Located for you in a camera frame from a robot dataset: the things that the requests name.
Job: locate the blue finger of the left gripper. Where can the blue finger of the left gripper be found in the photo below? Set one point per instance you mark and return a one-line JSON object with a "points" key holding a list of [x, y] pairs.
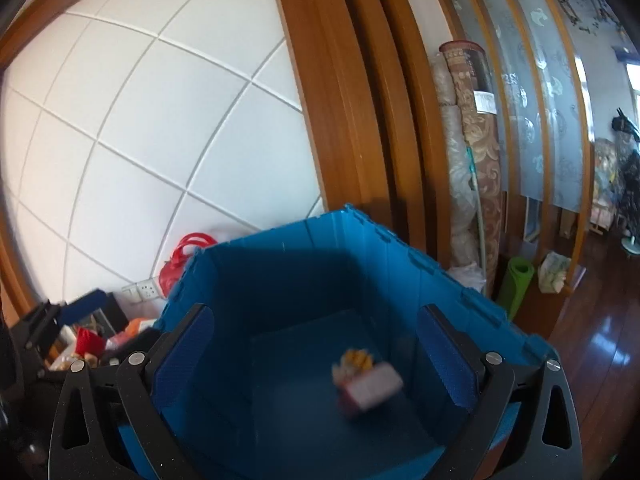
{"points": [[82, 307]]}

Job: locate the blue plastic storage crate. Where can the blue plastic storage crate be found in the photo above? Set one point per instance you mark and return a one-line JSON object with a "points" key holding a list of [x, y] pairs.
{"points": [[287, 304]]}

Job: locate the green rolled yoga mat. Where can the green rolled yoga mat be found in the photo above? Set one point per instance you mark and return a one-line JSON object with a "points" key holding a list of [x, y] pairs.
{"points": [[519, 274]]}

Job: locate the small pink white box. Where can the small pink white box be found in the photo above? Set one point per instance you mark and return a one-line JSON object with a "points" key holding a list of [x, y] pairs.
{"points": [[362, 382]]}

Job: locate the red plastic toy case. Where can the red plastic toy case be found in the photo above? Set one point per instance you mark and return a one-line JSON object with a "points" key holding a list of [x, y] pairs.
{"points": [[172, 269]]}

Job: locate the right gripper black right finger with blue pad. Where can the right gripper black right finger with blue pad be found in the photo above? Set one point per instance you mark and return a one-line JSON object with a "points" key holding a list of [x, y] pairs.
{"points": [[544, 441]]}

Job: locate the mop with teal handle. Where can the mop with teal handle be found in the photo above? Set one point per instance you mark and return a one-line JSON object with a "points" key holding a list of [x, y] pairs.
{"points": [[479, 218]]}

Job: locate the white wall power sockets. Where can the white wall power sockets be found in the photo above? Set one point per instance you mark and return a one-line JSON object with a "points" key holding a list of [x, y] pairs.
{"points": [[141, 291]]}

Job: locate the rolled patterned carpet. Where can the rolled patterned carpet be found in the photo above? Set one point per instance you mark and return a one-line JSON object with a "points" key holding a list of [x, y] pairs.
{"points": [[469, 116]]}

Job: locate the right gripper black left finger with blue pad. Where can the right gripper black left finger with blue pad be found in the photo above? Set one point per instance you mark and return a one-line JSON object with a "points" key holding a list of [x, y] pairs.
{"points": [[144, 383]]}

